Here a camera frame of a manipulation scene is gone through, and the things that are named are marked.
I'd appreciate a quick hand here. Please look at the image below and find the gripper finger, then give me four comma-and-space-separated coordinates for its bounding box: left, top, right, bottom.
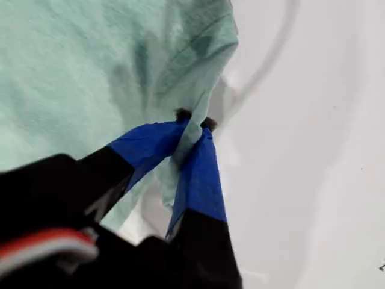
165, 117, 243, 289
45, 108, 191, 222

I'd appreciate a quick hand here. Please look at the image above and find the pale green T-shirt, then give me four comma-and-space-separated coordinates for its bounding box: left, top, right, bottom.
0, 0, 240, 238

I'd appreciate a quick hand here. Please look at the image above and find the arm red white wire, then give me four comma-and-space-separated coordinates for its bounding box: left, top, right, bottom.
0, 227, 100, 272

